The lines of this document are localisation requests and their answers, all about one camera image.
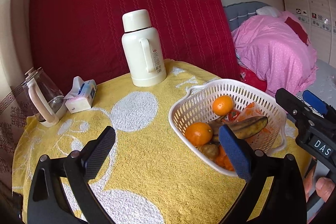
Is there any white pillow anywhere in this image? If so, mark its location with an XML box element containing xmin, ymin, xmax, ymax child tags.
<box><xmin>256</xmin><ymin>6</ymin><xmax>281</xmax><ymax>18</ymax></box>

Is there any bagged orange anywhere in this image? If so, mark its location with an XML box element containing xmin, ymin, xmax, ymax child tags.
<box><xmin>234</xmin><ymin>102</ymin><xmax>273</xmax><ymax>145</ymax></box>

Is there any cream thermos flask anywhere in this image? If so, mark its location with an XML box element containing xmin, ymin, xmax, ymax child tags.
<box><xmin>121</xmin><ymin>9</ymin><xmax>167</xmax><ymax>87</ymax></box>

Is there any grey bed sheet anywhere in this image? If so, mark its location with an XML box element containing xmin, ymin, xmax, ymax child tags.
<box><xmin>306</xmin><ymin>59</ymin><xmax>336</xmax><ymax>108</ymax></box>

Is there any grey bed headboard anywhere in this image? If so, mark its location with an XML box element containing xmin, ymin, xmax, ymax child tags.
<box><xmin>223</xmin><ymin>1</ymin><xmax>268</xmax><ymax>31</ymax></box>

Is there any pink duvet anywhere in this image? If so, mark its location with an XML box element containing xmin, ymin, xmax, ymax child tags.
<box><xmin>232</xmin><ymin>11</ymin><xmax>318</xmax><ymax>96</ymax></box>

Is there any yellow white towel cloth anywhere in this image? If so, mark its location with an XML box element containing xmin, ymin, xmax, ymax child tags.
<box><xmin>12</xmin><ymin>60</ymin><xmax>245</xmax><ymax>223</ymax></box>

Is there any red cloth on duvet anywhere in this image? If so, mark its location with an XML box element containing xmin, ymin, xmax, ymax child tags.
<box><xmin>285</xmin><ymin>17</ymin><xmax>308</xmax><ymax>46</ymax></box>

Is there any red tomato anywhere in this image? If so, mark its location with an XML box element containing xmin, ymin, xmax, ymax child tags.
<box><xmin>228</xmin><ymin>109</ymin><xmax>240</xmax><ymax>121</ymax></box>

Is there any white wardrobe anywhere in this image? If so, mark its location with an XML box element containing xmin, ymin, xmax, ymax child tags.
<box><xmin>284</xmin><ymin>0</ymin><xmax>335</xmax><ymax>67</ymax></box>

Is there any tissue pack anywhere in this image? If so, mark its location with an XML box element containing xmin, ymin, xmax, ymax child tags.
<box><xmin>64</xmin><ymin>76</ymin><xmax>97</xmax><ymax>114</ymax></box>

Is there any brown kiwi fruit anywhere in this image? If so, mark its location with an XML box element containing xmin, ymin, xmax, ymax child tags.
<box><xmin>198</xmin><ymin>144</ymin><xmax>219</xmax><ymax>161</ymax></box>

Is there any glass kettle pink handle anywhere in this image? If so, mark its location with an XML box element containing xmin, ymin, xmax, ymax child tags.
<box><xmin>22</xmin><ymin>67</ymin><xmax>67</xmax><ymax>127</ymax></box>

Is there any beige patterned curtain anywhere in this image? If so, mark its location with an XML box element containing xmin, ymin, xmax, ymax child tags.
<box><xmin>0</xmin><ymin>85</ymin><xmax>33</xmax><ymax>189</ymax></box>

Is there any white plastic basket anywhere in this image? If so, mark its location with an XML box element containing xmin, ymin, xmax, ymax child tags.
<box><xmin>169</xmin><ymin>79</ymin><xmax>287</xmax><ymax>177</ymax></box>

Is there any red curtain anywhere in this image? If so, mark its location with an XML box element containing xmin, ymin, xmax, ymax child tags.
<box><xmin>29</xmin><ymin>0</ymin><xmax>239</xmax><ymax>93</ymax></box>

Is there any person's right hand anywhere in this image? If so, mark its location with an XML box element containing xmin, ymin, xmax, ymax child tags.
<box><xmin>303</xmin><ymin>165</ymin><xmax>335</xmax><ymax>202</ymax></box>

